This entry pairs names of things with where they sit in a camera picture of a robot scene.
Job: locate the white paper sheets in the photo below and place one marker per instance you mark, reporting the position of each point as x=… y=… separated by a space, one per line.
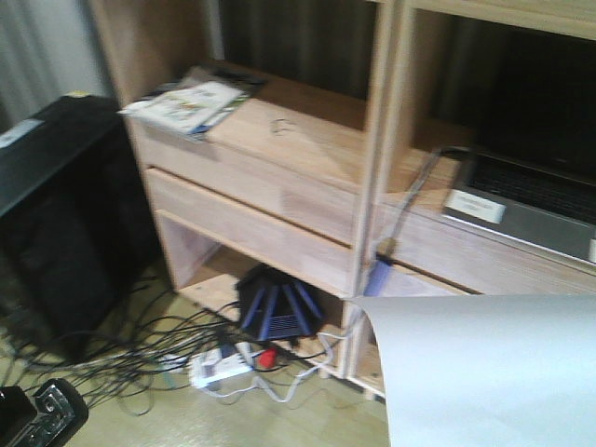
x=486 y=370

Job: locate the black stapler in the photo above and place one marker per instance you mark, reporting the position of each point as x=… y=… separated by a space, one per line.
x=50 y=417

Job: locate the white power strip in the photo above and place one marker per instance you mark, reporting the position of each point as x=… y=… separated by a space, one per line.
x=219 y=363

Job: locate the black blue wifi router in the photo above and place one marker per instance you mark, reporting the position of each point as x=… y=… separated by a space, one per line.
x=276 y=306

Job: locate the wooden shelf unit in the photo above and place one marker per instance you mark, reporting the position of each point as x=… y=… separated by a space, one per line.
x=303 y=178

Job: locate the grey laptop computer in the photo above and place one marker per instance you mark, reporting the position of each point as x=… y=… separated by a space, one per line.
x=530 y=174

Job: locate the magazines stack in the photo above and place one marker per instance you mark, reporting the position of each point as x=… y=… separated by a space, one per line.
x=202 y=99

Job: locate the black computer tower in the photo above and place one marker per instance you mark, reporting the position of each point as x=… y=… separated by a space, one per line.
x=76 y=226

